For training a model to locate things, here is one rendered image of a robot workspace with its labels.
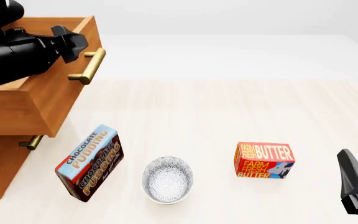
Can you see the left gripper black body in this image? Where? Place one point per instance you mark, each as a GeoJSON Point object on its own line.
{"type": "Point", "coordinates": [51, 47]}

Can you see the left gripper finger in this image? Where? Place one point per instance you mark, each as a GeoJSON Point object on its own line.
{"type": "Point", "coordinates": [60, 30]}
{"type": "Point", "coordinates": [77, 45]}

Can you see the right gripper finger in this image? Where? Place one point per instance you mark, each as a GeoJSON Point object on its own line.
{"type": "Point", "coordinates": [353, 172]}

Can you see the red butter box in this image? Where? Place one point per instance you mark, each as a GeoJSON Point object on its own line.
{"type": "Point", "coordinates": [264, 161]}

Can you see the open wooden drawer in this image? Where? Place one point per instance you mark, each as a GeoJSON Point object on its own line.
{"type": "Point", "coordinates": [42, 100]}

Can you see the chocolate pudding box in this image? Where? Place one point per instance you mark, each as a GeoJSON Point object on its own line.
{"type": "Point", "coordinates": [89, 163]}

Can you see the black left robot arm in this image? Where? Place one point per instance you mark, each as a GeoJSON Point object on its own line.
{"type": "Point", "coordinates": [2, 56]}

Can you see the patterned black and white bowl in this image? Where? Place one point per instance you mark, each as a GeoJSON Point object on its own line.
{"type": "Point", "coordinates": [167, 180]}

